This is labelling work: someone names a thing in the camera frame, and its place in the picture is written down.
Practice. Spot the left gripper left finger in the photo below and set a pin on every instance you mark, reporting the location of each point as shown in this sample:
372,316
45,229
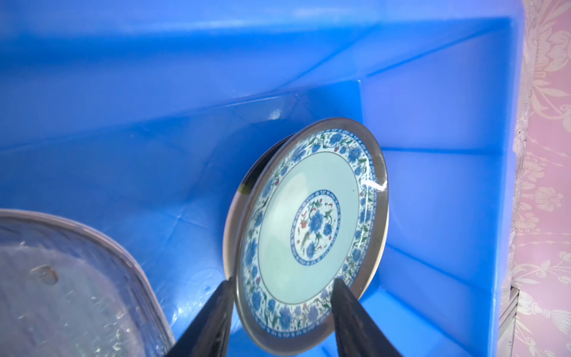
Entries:
209,333

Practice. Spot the blue plastic bin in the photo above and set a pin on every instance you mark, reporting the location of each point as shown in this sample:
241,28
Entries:
140,119

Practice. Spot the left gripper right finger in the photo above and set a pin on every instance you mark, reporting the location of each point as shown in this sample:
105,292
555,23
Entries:
355,331

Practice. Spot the blue floral patterned plate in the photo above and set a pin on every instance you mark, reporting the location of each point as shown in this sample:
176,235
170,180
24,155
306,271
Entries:
315,207

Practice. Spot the clear glass plate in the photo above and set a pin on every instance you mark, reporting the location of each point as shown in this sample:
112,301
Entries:
70,290

